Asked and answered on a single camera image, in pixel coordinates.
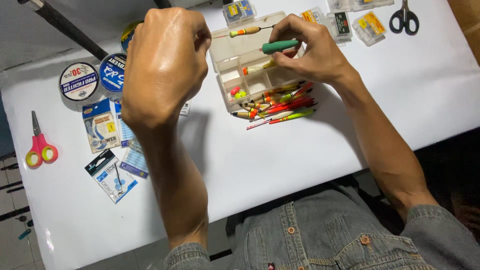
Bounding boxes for person's right hand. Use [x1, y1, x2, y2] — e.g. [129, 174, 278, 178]
[268, 13, 353, 86]

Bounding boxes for person's left hand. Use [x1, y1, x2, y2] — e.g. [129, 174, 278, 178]
[121, 7, 213, 131]

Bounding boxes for orange yellow wooden fishing float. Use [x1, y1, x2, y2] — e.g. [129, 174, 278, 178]
[211, 24, 276, 40]

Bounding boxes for green foam fishing float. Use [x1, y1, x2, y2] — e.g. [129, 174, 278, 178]
[259, 39, 301, 55]

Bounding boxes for clear plastic compartment box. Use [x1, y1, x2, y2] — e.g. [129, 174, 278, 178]
[208, 11, 313, 113]

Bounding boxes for blue yellow label hook box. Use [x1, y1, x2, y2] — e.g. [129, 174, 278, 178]
[223, 0, 258, 27]

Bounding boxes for orange white yellow fishing float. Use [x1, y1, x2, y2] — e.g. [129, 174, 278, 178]
[242, 60, 279, 76]

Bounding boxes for yellow fishing line spool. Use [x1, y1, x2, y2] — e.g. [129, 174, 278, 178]
[120, 19, 145, 54]

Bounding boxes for blue fishing line spool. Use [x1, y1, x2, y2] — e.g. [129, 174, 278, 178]
[98, 53, 128, 100]

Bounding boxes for pile of colourful fishing floats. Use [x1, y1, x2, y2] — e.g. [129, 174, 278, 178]
[230, 80, 318, 131]

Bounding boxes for orange label hook box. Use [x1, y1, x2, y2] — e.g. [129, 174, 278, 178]
[299, 6, 331, 28]

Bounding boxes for light blue hook packet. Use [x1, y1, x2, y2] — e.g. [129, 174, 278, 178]
[114, 100, 136, 148]

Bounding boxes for white fishing line spool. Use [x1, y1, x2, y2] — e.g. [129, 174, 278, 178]
[58, 61, 100, 102]

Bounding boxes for brown and blue hook packet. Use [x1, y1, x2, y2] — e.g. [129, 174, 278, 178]
[82, 98, 122, 154]

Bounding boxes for black fishing rod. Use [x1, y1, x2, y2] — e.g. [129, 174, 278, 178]
[17, 0, 110, 61]

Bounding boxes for dark green label hook box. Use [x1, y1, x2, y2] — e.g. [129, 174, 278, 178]
[326, 11, 353, 47]

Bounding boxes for small clear hook box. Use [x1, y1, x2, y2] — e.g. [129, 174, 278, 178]
[327, 0, 355, 13]

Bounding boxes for purple edged hook packet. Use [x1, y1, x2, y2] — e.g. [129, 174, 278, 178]
[119, 139, 150, 179]

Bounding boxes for black header swivel packet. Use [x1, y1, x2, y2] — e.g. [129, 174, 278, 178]
[84, 149, 139, 205]

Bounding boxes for long clear hook box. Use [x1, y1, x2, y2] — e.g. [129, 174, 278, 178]
[352, 0, 395, 12]

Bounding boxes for pink and yellow scissors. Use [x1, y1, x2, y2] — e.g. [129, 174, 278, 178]
[25, 110, 59, 169]

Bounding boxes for black scissors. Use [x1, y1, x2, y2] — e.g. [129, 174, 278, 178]
[388, 0, 420, 37]

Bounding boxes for grey denim shirt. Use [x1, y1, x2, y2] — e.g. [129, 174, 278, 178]
[163, 183, 480, 270]

